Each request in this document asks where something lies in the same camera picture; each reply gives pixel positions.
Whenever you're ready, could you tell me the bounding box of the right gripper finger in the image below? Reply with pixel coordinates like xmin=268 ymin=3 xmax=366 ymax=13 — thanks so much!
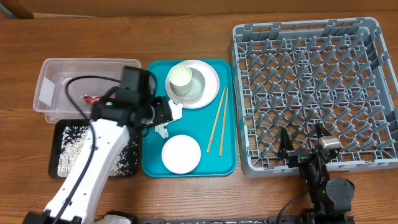
xmin=315 ymin=123 xmax=331 ymax=139
xmin=279 ymin=127 xmax=294 ymax=152

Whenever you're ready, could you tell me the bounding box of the white napkin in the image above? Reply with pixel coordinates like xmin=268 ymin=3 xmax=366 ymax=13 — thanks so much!
xmin=154 ymin=100 xmax=183 ymax=139

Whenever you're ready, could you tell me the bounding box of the white paper cup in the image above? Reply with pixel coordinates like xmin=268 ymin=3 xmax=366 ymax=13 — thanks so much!
xmin=168 ymin=65 xmax=193 ymax=95

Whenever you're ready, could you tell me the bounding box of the pink bowl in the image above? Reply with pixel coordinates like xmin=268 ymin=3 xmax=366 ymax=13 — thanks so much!
xmin=161 ymin=134 xmax=201 ymax=174

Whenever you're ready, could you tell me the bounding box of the red snack wrapper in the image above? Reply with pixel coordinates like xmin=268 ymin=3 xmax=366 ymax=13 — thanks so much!
xmin=83 ymin=95 xmax=101 ymax=104

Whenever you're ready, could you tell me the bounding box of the pile of rice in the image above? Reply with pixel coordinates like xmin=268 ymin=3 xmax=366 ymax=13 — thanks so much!
xmin=55 ymin=125 xmax=139 ymax=178

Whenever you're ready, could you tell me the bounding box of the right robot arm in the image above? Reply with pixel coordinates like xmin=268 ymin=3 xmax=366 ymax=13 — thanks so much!
xmin=275 ymin=123 xmax=355 ymax=223

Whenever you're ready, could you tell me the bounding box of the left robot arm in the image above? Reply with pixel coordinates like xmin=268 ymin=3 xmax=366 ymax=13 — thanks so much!
xmin=23 ymin=66 xmax=173 ymax=223

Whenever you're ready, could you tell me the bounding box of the grey dishwasher rack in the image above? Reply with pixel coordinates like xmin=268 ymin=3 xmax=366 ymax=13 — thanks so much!
xmin=230 ymin=17 xmax=397 ymax=177

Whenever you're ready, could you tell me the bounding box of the small grey bowl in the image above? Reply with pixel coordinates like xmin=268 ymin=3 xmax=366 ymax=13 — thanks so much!
xmin=169 ymin=67 xmax=205 ymax=100

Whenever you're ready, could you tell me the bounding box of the teal serving tray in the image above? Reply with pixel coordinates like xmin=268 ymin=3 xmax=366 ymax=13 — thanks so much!
xmin=141 ymin=59 xmax=237 ymax=177

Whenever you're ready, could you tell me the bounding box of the white round plate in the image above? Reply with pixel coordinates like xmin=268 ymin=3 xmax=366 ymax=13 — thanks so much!
xmin=165 ymin=60 xmax=220 ymax=109

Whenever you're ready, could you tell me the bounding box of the left wooden chopstick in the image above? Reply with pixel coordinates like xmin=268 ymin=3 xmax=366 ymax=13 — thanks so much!
xmin=206 ymin=88 xmax=226 ymax=153

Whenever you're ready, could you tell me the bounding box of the wooden chopstick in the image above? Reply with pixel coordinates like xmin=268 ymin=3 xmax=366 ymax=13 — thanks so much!
xmin=219 ymin=88 xmax=229 ymax=157
xmin=206 ymin=88 xmax=226 ymax=153

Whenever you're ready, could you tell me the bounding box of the right wooden chopstick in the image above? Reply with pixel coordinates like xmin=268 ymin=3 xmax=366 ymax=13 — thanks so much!
xmin=219 ymin=88 xmax=229 ymax=157

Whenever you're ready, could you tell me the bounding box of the black plastic tray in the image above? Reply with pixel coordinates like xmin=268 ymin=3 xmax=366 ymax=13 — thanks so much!
xmin=48 ymin=119 xmax=141 ymax=179

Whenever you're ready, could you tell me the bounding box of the clear plastic bin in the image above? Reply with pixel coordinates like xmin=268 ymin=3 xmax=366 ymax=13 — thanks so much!
xmin=33 ymin=58 xmax=141 ymax=123

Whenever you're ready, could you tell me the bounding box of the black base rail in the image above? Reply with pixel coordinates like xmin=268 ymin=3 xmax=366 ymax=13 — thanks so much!
xmin=133 ymin=215 xmax=305 ymax=224

